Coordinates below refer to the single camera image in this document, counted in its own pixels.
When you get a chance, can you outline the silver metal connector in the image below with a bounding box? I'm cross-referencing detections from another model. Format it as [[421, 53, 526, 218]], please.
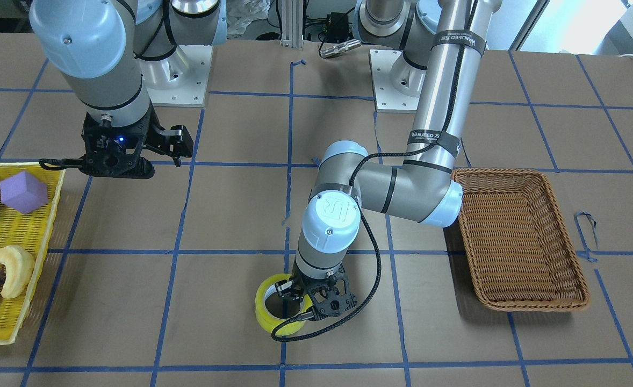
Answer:
[[319, 39, 362, 59]]

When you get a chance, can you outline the purple foam block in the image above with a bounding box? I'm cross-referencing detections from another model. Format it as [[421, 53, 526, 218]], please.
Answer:
[[0, 171, 48, 214]]

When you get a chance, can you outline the aluminium frame post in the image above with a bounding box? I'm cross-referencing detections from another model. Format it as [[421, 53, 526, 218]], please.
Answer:
[[277, 1, 305, 51]]

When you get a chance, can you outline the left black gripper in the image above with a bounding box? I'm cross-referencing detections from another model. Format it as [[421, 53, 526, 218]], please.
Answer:
[[275, 266, 357, 321]]

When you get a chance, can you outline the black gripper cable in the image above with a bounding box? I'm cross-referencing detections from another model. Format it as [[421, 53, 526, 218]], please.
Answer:
[[271, 0, 481, 342]]

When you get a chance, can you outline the brown wicker basket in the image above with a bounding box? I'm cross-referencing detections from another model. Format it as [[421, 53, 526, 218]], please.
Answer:
[[451, 167, 591, 313]]

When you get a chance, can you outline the yellow toy banana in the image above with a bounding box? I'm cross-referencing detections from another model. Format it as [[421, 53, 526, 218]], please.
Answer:
[[0, 245, 35, 299]]

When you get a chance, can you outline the yellow plastic tray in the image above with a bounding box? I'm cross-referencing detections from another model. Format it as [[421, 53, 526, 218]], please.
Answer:
[[0, 162, 65, 345]]

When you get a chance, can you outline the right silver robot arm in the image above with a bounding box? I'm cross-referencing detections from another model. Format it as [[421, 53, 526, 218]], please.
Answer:
[[29, 1, 227, 179]]

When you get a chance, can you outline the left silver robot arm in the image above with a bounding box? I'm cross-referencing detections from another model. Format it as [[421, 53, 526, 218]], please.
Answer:
[[272, 1, 502, 323]]

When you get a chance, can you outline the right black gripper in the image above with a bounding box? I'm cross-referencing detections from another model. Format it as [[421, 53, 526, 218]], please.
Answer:
[[38, 105, 194, 179]]

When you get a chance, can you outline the yellow tape roll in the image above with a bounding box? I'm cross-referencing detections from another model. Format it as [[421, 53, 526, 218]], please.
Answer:
[[255, 274, 313, 333]]

